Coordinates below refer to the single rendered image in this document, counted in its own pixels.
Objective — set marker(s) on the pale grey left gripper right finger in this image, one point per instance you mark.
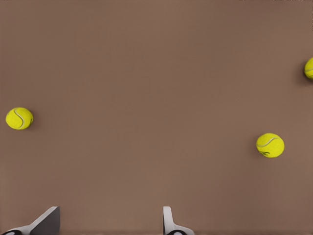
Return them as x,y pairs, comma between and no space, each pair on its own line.
168,220

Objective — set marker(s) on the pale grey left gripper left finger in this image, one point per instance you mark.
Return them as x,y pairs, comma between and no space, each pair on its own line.
46,221

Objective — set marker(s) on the yellow tennis ball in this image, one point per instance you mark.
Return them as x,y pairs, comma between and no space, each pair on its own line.
270,145
309,68
19,118

